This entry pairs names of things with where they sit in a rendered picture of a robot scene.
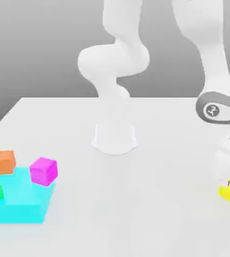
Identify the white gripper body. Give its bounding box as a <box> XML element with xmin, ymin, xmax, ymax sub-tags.
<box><xmin>214</xmin><ymin>149</ymin><xmax>230</xmax><ymax>181</ymax></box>

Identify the small magenta cube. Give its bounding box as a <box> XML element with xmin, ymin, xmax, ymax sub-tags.
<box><xmin>29</xmin><ymin>157</ymin><xmax>59</xmax><ymax>187</ymax></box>

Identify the small orange cube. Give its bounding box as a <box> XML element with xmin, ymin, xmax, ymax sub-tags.
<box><xmin>0</xmin><ymin>150</ymin><xmax>17</xmax><ymax>176</ymax></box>

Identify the large cyan box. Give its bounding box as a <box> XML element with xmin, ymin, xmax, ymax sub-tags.
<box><xmin>0</xmin><ymin>166</ymin><xmax>57</xmax><ymax>224</ymax></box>

